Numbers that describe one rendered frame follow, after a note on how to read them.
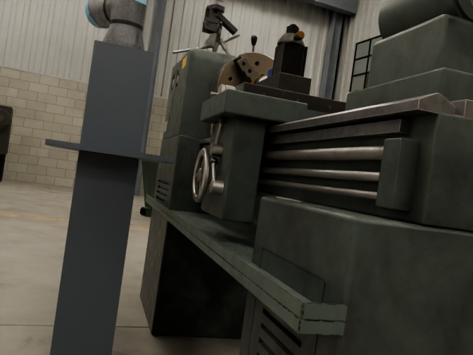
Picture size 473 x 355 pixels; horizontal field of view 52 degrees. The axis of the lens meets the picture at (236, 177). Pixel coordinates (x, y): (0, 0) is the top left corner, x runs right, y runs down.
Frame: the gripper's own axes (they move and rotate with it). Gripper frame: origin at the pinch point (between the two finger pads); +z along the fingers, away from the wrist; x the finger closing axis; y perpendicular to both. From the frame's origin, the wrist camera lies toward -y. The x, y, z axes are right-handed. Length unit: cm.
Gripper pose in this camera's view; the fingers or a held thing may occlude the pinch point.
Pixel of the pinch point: (215, 51)
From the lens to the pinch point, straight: 236.4
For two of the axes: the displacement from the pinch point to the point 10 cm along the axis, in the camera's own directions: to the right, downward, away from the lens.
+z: -1.4, 9.9, 0.0
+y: -9.5, -1.4, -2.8
